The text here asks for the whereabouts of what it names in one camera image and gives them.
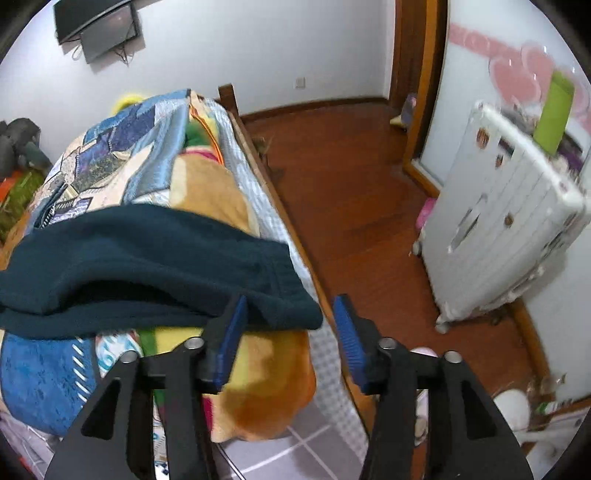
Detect small colourful bag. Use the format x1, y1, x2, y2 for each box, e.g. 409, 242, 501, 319
390, 92, 419, 131

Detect white ribbed suitcase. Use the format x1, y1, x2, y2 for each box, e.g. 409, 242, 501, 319
413, 102, 589, 334

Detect brown wooden door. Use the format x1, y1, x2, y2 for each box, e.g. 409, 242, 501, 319
388, 0, 430, 114

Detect checked bed sheet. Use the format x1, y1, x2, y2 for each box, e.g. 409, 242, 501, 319
203, 99, 370, 462

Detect blue patchwork quilt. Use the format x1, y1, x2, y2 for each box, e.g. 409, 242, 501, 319
0, 89, 192, 437

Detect white round object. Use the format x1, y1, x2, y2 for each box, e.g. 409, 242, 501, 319
493, 390, 532, 433

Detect wardrobe with pink decorated door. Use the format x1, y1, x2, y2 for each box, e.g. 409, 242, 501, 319
402, 0, 591, 402

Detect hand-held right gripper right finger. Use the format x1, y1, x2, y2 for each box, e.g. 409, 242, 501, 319
332, 294, 534, 480

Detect black wall television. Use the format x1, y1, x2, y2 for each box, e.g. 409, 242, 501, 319
53, 0, 137, 45

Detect yellow orange printed blanket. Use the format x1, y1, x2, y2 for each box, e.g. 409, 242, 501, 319
139, 92, 317, 444

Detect purple grid mat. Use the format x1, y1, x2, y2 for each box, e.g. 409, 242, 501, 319
210, 406, 370, 480

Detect yellow curved bar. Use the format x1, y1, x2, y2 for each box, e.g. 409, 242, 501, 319
113, 92, 149, 114

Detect dark teal pants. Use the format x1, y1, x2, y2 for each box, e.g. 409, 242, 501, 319
0, 203, 324, 340

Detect dark grey jacket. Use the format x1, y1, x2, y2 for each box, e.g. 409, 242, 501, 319
0, 117, 52, 181

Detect small pink object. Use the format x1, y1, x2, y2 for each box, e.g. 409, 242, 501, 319
416, 198, 438, 232

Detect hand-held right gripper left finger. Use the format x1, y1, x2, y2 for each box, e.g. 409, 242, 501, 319
44, 294, 250, 480

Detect wooden bed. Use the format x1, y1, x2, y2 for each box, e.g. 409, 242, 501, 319
217, 83, 384, 444

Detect grey wall box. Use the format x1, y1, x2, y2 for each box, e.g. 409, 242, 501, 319
81, 7, 140, 64

